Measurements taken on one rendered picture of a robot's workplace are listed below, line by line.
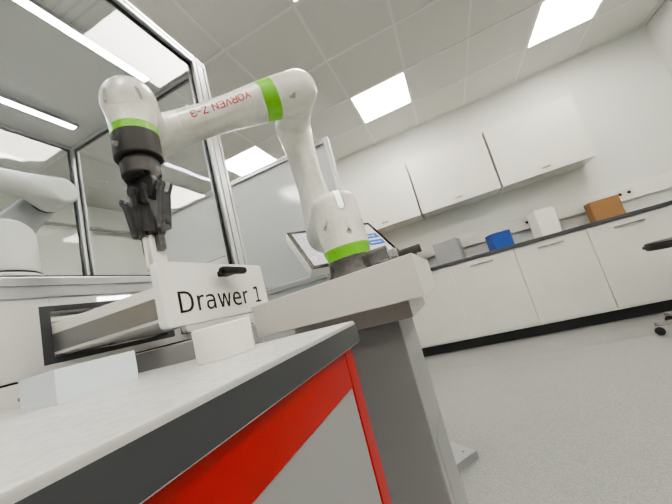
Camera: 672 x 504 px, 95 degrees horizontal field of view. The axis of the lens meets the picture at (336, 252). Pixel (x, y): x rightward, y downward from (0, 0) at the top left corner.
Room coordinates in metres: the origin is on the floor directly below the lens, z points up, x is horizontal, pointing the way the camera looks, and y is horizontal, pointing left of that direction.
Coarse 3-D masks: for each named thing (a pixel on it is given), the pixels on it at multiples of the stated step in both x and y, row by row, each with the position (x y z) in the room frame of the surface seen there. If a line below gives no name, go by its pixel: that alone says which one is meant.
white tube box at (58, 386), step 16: (128, 352) 0.41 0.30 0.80; (64, 368) 0.35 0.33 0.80; (80, 368) 0.37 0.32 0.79; (96, 368) 0.38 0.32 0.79; (112, 368) 0.39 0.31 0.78; (128, 368) 0.41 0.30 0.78; (32, 384) 0.38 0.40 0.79; (48, 384) 0.35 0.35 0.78; (64, 384) 0.35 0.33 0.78; (80, 384) 0.36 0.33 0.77; (96, 384) 0.38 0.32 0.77; (112, 384) 0.39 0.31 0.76; (32, 400) 0.38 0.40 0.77; (48, 400) 0.36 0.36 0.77; (64, 400) 0.35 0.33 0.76
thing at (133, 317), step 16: (112, 304) 0.54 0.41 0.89; (128, 304) 0.53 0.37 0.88; (144, 304) 0.52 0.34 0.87; (64, 320) 0.59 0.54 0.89; (80, 320) 0.57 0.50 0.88; (96, 320) 0.56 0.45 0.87; (112, 320) 0.54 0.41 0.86; (128, 320) 0.53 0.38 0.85; (144, 320) 0.52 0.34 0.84; (64, 336) 0.59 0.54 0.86; (80, 336) 0.57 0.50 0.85; (96, 336) 0.56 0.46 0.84; (112, 336) 0.55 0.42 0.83; (128, 336) 0.63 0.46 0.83; (144, 336) 0.78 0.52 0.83; (64, 352) 0.60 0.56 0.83
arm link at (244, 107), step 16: (224, 96) 0.74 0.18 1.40; (240, 96) 0.74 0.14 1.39; (256, 96) 0.75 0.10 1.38; (176, 112) 0.70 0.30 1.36; (192, 112) 0.71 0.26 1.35; (208, 112) 0.73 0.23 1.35; (224, 112) 0.74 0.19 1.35; (240, 112) 0.76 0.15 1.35; (256, 112) 0.77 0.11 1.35; (176, 128) 0.71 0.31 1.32; (192, 128) 0.73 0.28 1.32; (208, 128) 0.75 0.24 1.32; (224, 128) 0.77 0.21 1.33; (240, 128) 0.80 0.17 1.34; (176, 144) 0.73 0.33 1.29
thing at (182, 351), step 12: (252, 324) 1.19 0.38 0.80; (156, 348) 0.81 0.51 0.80; (168, 348) 0.83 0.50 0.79; (180, 348) 0.87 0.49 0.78; (192, 348) 0.91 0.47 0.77; (144, 360) 0.76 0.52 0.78; (156, 360) 0.79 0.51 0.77; (168, 360) 0.83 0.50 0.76; (180, 360) 0.86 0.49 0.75; (12, 384) 0.55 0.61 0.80; (0, 396) 0.52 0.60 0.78; (12, 396) 0.54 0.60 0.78; (0, 408) 0.52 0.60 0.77
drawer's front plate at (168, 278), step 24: (168, 264) 0.50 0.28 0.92; (192, 264) 0.55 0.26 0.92; (216, 264) 0.61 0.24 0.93; (168, 288) 0.49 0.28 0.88; (192, 288) 0.54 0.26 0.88; (216, 288) 0.60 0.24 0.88; (240, 288) 0.66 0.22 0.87; (264, 288) 0.75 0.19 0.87; (168, 312) 0.49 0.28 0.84; (192, 312) 0.53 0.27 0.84; (216, 312) 0.58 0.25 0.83; (240, 312) 0.65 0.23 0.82
